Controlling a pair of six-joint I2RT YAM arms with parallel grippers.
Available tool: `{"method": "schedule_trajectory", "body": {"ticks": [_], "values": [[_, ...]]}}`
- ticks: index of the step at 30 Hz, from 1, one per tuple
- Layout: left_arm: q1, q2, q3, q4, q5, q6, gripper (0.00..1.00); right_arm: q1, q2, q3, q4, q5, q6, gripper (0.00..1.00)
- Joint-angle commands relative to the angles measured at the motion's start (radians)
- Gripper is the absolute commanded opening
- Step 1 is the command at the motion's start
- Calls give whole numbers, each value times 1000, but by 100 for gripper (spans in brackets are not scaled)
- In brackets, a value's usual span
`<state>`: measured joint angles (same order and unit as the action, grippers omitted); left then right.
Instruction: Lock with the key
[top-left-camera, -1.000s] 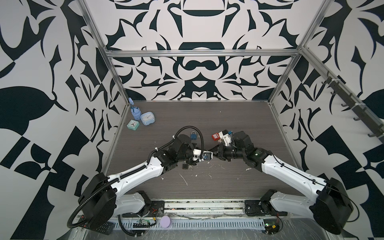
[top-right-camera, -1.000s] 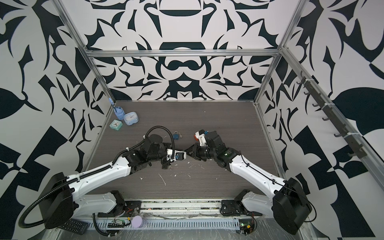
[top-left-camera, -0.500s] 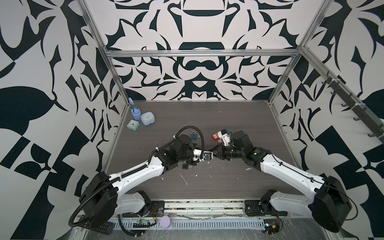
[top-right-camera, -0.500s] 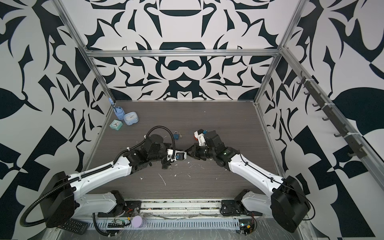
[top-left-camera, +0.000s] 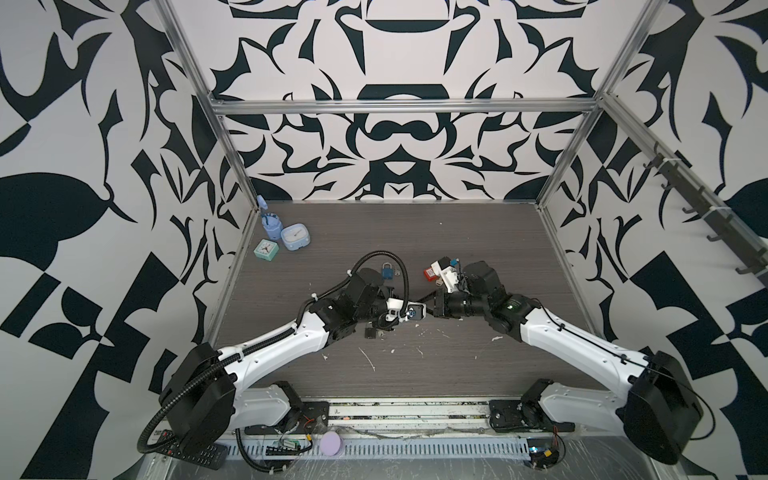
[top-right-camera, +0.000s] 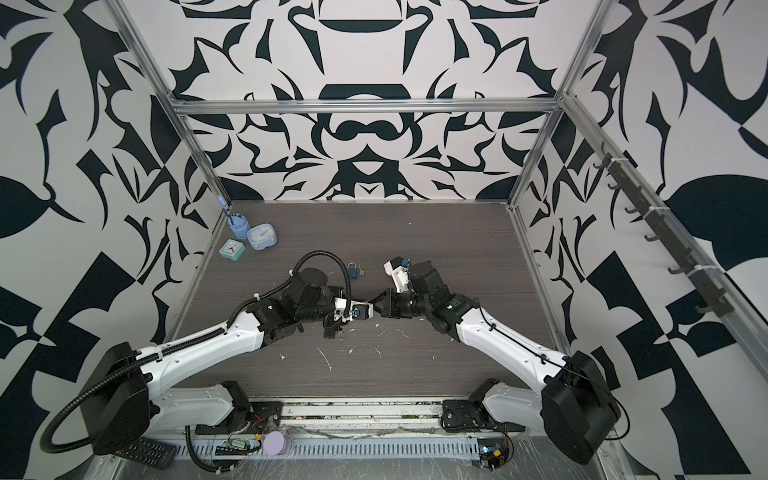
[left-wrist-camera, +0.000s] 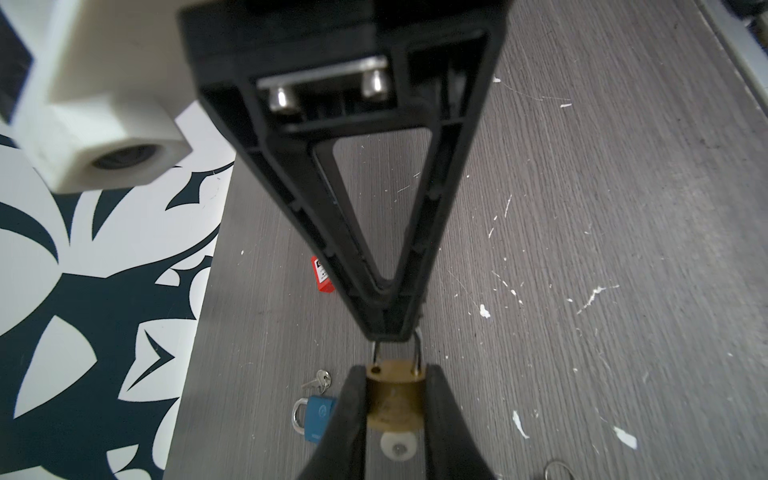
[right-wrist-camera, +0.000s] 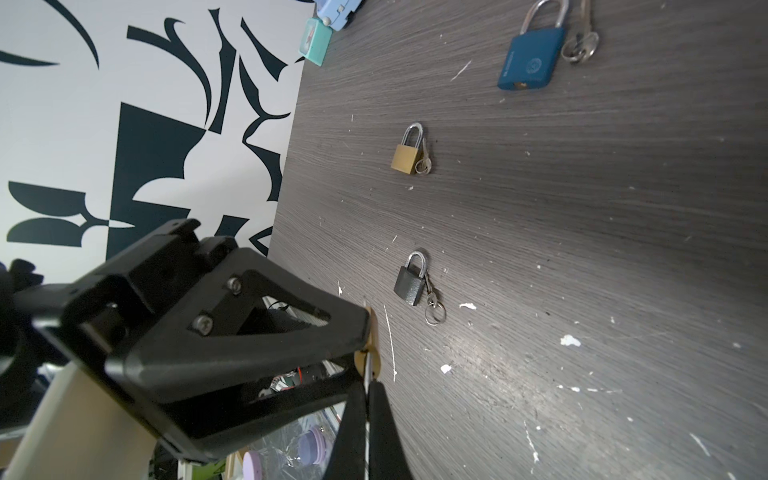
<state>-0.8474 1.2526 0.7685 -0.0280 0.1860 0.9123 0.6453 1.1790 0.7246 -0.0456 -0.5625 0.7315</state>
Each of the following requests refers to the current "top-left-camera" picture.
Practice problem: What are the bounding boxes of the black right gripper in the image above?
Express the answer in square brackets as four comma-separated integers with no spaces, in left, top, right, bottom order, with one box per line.
[413,289,491,319]

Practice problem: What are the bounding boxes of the red safety padlock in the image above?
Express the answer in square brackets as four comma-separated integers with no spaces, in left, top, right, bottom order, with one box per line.
[423,266,439,282]

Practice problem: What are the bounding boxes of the blue padlock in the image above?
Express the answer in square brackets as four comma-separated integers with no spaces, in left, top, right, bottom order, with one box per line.
[381,262,401,280]

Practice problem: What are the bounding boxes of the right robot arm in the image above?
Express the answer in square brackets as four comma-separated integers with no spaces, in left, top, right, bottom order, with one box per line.
[427,257,713,465]

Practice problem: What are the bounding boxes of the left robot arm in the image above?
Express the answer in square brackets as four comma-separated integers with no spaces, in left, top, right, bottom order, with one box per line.
[137,252,427,454]

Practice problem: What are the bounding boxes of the light blue alarm clock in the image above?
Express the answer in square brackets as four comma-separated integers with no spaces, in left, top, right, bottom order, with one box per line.
[281,223,311,251]

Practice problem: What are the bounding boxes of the purple round disc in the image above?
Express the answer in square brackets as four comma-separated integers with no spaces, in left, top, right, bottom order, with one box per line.
[320,431,344,457]

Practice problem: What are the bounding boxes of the green small clock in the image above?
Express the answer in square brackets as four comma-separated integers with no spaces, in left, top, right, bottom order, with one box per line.
[253,239,279,262]

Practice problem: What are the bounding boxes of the blue pen holder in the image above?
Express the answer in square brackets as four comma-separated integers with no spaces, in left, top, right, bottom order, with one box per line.
[256,195,283,242]

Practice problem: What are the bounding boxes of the green circuit board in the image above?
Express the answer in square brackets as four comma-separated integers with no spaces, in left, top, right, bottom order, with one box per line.
[265,436,314,456]

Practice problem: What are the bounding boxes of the right electronics board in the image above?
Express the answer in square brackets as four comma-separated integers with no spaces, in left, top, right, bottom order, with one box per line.
[525,434,567,471]

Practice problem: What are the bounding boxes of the black remote control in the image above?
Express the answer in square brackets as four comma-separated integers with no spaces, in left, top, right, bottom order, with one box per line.
[158,430,229,470]

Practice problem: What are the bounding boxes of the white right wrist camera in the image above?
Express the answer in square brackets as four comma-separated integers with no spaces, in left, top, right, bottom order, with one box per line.
[430,256,460,293]

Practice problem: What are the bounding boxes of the white cable duct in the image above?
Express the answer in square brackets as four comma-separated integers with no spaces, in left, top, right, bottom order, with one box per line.
[244,437,530,461]

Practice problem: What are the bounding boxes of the wall hook rack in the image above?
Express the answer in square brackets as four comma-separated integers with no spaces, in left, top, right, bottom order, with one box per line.
[643,142,767,287]

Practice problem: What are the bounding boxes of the aluminium frame corner post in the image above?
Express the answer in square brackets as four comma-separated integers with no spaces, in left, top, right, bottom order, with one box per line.
[155,0,259,210]

